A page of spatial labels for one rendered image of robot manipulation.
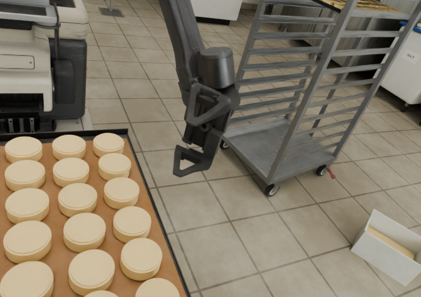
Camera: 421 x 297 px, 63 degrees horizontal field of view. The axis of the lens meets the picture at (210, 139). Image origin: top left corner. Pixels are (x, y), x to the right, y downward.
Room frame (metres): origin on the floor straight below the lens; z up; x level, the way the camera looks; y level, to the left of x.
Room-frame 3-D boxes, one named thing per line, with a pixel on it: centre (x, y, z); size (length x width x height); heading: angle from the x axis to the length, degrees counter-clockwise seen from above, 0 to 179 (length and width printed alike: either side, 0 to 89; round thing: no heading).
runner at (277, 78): (1.98, -0.29, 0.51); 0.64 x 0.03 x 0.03; 135
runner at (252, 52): (1.98, -0.29, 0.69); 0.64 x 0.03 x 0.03; 135
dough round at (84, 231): (0.27, 0.12, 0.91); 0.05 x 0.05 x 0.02
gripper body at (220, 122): (0.51, 0.01, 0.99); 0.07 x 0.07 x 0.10; 79
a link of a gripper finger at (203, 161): (0.44, 0.02, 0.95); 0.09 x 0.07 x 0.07; 169
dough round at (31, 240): (0.23, 0.17, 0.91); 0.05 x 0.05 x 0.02
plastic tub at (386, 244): (1.30, -1.04, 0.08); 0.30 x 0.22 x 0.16; 63
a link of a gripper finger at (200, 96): (0.44, 0.02, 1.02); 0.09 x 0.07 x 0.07; 169
